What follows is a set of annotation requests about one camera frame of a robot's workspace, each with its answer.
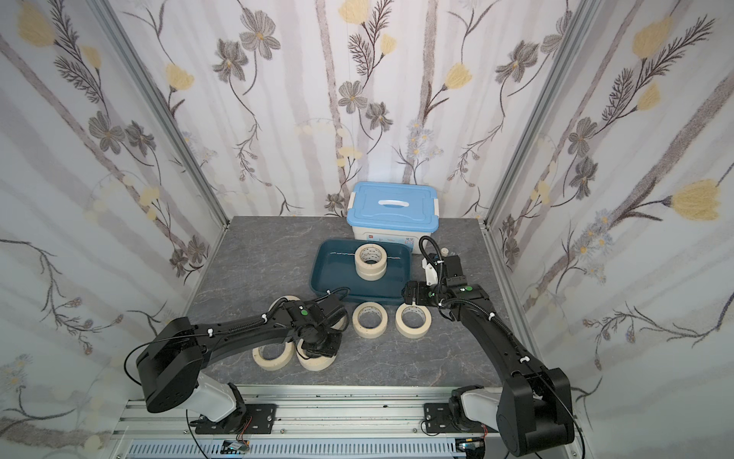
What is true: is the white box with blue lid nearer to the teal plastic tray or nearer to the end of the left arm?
the teal plastic tray

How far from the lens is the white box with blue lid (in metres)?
1.01

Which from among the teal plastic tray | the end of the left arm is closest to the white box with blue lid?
the teal plastic tray
